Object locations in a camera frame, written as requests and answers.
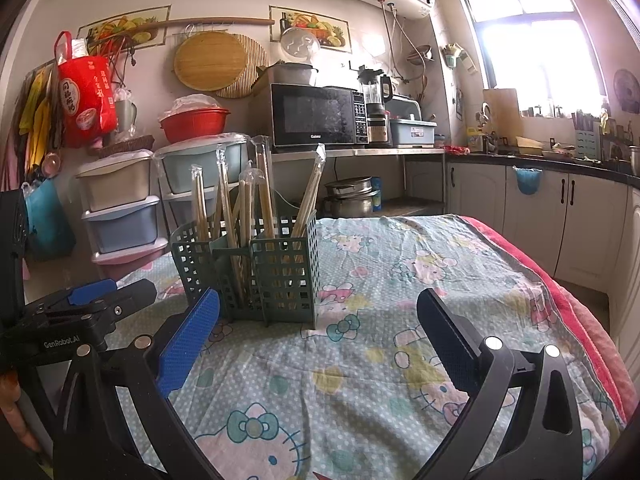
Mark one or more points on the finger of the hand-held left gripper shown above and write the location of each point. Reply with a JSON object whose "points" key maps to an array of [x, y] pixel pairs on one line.
{"points": [[92, 291], [137, 295]]}

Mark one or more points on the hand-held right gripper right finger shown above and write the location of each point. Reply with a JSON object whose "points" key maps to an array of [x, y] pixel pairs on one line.
{"points": [[447, 342]]}

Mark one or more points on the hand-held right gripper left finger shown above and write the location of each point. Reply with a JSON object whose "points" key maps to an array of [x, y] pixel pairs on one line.
{"points": [[187, 342]]}

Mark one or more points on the green plastic utensil holder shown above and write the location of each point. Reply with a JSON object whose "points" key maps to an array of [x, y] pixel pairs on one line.
{"points": [[285, 285]]}

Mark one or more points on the bunch of chopsticks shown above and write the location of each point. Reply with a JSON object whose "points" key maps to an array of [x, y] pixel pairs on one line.
{"points": [[265, 185]]}

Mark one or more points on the person's left hand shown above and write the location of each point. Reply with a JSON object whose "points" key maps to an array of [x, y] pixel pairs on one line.
{"points": [[15, 405]]}

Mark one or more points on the cartoon printed tablecloth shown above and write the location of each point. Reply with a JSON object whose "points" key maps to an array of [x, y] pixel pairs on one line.
{"points": [[375, 360]]}

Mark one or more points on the pastel plastic drawer tower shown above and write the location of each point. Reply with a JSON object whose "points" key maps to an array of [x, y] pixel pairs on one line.
{"points": [[190, 165], [117, 220]]}

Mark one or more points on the blue bag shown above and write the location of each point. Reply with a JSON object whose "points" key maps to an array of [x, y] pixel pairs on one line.
{"points": [[47, 220]]}

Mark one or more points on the wicker tray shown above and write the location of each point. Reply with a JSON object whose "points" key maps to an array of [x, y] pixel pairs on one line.
{"points": [[122, 147]]}

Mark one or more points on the white kitchen cabinets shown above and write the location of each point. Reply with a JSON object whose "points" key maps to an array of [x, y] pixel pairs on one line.
{"points": [[550, 225]]}

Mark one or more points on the red plastic basin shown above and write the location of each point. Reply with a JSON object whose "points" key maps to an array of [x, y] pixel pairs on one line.
{"points": [[192, 127]]}

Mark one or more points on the stacked steel pots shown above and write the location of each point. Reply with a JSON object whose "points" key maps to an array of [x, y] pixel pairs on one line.
{"points": [[350, 195]]}

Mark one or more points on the blue hanging pouch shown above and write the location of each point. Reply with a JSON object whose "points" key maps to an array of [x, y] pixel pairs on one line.
{"points": [[528, 182]]}

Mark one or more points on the yellow hanging clothes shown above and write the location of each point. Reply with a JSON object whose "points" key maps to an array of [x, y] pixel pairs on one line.
{"points": [[37, 110]]}

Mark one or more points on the red shopping bag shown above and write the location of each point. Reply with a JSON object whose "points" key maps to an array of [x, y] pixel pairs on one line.
{"points": [[85, 100]]}

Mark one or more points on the white lids stack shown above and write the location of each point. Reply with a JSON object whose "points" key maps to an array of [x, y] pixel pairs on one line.
{"points": [[194, 101]]}

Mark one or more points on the steel shelf table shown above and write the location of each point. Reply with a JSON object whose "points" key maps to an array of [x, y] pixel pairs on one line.
{"points": [[380, 151]]}

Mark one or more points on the black countertop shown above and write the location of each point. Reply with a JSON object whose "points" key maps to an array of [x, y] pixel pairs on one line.
{"points": [[550, 162]]}

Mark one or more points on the grey dish drainer box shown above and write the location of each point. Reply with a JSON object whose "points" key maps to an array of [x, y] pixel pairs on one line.
{"points": [[412, 132]]}

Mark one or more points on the wooden cutting board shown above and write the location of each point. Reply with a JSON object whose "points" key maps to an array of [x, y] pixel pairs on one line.
{"points": [[500, 117]]}

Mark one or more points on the round bamboo board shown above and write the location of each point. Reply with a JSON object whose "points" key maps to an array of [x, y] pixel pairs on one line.
{"points": [[207, 62]]}

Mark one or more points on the teal knife block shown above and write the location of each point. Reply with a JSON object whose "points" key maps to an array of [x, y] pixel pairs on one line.
{"points": [[586, 142]]}

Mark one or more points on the blender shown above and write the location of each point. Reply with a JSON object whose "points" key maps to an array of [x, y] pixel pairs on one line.
{"points": [[372, 105]]}

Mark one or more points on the black microwave oven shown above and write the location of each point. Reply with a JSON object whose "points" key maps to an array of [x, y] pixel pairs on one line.
{"points": [[315, 115]]}

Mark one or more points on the round bamboo mat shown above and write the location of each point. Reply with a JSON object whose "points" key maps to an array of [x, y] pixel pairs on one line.
{"points": [[255, 67]]}

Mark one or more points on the steel cooking pot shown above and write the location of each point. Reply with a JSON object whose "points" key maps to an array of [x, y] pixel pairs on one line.
{"points": [[634, 160]]}

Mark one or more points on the grey pot with lid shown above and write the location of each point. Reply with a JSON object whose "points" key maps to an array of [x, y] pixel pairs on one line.
{"points": [[295, 75]]}

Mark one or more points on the long wooden rolling pin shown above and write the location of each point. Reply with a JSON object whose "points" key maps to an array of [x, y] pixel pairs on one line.
{"points": [[215, 22]]}

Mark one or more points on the hanging metal strainer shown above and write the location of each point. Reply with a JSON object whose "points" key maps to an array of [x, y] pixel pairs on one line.
{"points": [[420, 55]]}

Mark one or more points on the clear plastic dome lid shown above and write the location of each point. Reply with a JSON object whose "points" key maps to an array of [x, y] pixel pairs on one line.
{"points": [[299, 45]]}

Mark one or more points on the window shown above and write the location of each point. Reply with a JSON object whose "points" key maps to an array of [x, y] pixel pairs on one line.
{"points": [[530, 35]]}

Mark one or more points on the fruit wall picture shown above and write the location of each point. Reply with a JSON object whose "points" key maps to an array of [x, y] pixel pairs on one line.
{"points": [[125, 27], [312, 27]]}

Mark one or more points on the green wall holder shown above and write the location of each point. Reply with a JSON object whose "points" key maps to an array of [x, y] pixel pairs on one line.
{"points": [[456, 57]]}

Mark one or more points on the round wall fan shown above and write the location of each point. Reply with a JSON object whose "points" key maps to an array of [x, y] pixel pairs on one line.
{"points": [[627, 91]]}

